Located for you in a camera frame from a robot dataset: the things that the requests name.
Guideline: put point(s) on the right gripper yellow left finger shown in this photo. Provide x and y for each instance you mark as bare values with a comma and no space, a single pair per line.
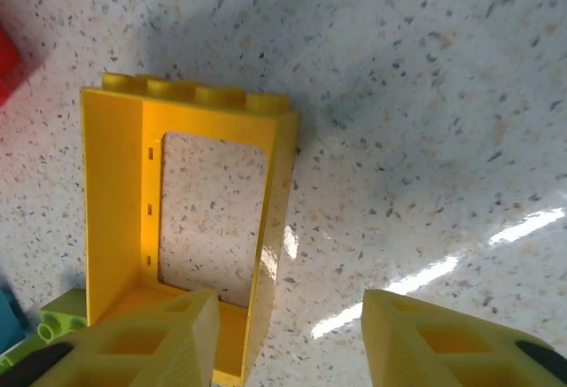
133,347

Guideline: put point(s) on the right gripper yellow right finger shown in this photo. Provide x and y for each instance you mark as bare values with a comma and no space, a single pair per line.
443,347

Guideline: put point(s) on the long lime green lego brick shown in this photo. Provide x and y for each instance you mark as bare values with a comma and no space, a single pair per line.
57,311

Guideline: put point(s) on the blue lego brick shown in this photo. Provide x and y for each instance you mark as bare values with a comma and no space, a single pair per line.
9,320

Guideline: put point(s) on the yellow lego window frame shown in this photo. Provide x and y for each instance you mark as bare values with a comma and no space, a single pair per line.
115,183

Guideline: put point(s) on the red plastic bin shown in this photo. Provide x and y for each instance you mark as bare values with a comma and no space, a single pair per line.
6,68

